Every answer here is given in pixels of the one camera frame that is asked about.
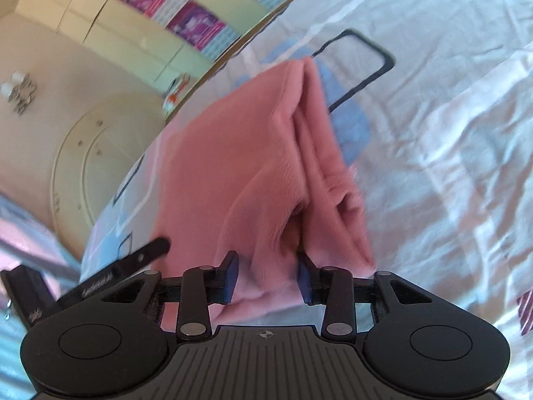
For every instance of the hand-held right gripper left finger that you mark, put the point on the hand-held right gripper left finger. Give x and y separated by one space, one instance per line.
231 277

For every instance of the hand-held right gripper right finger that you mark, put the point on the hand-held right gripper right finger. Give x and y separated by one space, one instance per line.
304 283

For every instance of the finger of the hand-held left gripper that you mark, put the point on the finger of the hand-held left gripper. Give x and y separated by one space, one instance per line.
152 250

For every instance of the pink shirt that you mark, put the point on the pink shirt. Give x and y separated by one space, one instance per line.
233 175

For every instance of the cream round headboard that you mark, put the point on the cream round headboard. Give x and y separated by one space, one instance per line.
83 166

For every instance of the orange white box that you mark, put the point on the orange white box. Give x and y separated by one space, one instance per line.
177 91

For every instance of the patterned pastel bed sheet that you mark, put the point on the patterned pastel bed sheet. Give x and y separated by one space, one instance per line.
437 133

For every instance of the metal ceiling light fixture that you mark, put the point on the metal ceiling light fixture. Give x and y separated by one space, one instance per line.
21 91

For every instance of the dark red striped cloth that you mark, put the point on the dark red striped cloth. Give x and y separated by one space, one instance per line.
525 312

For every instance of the cream wardrobe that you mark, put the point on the cream wardrobe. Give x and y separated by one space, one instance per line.
83 16

